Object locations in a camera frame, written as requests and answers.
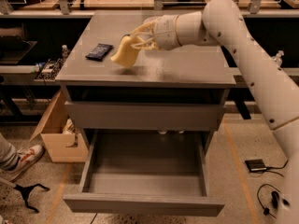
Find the grey trouser leg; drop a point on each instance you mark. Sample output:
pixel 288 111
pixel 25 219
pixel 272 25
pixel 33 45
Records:
pixel 9 156

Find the cardboard box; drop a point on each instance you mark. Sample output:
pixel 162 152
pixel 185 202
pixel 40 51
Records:
pixel 62 144

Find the grey drawer cabinet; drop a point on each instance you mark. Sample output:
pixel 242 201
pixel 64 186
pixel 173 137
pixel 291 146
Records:
pixel 185 76

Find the open grey middle drawer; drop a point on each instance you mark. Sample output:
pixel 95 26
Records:
pixel 145 173

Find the yellow sponge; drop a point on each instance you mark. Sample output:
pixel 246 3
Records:
pixel 126 54

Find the clear sanitizer bottle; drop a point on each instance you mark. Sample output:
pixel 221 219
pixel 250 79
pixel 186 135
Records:
pixel 278 57

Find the black stand foot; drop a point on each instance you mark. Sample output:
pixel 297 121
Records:
pixel 25 193

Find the white orange sneaker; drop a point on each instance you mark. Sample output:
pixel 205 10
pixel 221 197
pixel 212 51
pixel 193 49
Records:
pixel 25 159

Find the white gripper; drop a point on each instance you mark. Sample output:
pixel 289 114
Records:
pixel 165 32

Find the small clear bottle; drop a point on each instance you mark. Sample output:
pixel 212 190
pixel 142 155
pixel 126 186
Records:
pixel 65 52

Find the black foot pedal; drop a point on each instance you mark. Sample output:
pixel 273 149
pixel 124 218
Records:
pixel 255 166

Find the dark snack packet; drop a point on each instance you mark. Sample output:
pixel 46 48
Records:
pixel 99 52

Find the black power strip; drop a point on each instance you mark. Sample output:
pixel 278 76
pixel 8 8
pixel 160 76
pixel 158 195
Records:
pixel 275 199

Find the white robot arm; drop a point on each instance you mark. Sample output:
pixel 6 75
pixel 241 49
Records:
pixel 275 93

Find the closed grey top drawer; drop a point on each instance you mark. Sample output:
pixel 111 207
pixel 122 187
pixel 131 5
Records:
pixel 121 116

